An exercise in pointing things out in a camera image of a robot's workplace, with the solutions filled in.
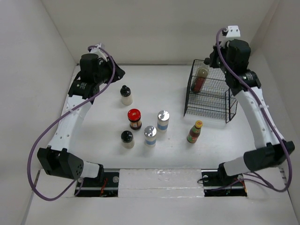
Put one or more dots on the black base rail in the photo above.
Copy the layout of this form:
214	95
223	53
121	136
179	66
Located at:
161	183

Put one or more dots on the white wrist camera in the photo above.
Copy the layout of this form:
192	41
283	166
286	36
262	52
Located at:
230	33
96	50

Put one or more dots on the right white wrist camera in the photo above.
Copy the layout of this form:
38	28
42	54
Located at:
230	33

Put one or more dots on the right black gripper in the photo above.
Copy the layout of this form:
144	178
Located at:
213	56

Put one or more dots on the black cap shaker near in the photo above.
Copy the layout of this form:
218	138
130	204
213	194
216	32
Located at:
127	139

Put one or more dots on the black cap shaker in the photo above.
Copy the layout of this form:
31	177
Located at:
127	139
126	96

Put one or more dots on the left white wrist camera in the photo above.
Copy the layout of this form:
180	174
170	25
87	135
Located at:
96	50

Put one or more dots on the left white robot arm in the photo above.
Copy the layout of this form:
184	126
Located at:
57	158

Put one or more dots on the tall dark sauce bottle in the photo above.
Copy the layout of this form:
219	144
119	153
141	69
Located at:
201	75

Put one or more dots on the black wire rack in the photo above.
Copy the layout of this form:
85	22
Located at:
215	100

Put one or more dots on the yellow cap chili sauce bottle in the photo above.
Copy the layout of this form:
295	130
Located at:
194	132

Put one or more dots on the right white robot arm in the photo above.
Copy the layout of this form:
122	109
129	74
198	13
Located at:
271	149

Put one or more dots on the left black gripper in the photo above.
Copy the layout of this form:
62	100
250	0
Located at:
118	74

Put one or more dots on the black cap shaker far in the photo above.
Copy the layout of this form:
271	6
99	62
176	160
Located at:
126	96

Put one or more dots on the silver cap blue label shaker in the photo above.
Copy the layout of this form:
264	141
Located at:
150	134
163	121

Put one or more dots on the red lid sauce jar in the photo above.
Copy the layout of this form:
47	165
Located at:
134	117

